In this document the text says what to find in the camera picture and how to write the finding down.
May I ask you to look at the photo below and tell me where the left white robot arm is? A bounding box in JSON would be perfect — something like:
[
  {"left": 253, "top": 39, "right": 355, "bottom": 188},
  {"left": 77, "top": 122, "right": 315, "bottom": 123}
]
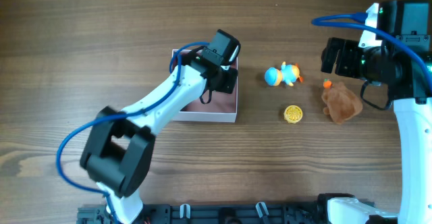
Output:
[{"left": 80, "top": 44, "right": 238, "bottom": 223}]

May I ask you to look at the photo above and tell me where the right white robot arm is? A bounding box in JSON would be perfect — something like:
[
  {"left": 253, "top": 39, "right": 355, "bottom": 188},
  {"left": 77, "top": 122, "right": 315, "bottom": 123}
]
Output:
[{"left": 313, "top": 0, "right": 431, "bottom": 223}]

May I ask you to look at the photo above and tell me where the white box with brown interior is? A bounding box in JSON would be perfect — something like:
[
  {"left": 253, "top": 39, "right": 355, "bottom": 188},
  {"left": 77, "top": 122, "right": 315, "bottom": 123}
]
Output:
[{"left": 173, "top": 49, "right": 238, "bottom": 123}]

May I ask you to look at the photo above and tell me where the blue and orange duck toy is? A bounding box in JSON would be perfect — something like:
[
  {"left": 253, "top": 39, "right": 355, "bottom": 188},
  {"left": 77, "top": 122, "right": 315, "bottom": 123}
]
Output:
[{"left": 265, "top": 61, "right": 304, "bottom": 86}]

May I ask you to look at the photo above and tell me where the brown plush toy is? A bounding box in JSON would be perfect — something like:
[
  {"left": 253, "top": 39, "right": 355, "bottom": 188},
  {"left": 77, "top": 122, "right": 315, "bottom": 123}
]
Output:
[{"left": 321, "top": 80, "right": 363, "bottom": 125}]

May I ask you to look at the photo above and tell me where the yellow round plastic toy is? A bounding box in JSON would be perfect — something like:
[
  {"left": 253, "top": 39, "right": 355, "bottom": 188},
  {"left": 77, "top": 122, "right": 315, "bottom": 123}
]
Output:
[{"left": 283, "top": 105, "right": 303, "bottom": 123}]

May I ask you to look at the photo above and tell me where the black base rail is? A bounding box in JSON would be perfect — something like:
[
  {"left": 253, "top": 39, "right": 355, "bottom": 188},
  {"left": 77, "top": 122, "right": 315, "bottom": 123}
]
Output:
[{"left": 76, "top": 202, "right": 375, "bottom": 224}]

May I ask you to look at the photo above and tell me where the left blue cable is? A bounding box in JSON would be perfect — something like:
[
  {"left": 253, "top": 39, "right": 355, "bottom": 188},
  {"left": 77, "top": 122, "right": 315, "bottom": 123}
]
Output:
[{"left": 55, "top": 41, "right": 210, "bottom": 224}]

